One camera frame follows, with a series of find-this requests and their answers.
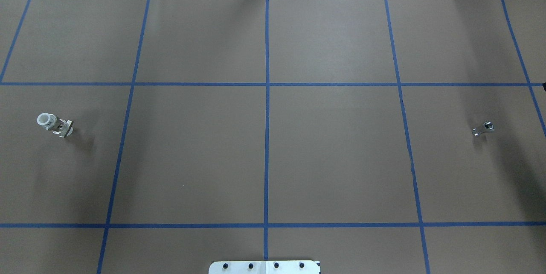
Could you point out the white PPR valve with handle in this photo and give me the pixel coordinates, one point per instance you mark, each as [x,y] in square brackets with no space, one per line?
[52,123]

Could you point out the chrome metal pipe fitting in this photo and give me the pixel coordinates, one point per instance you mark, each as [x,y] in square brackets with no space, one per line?
[484,128]

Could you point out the white metal base plate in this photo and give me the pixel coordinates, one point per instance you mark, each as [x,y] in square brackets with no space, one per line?
[266,267]

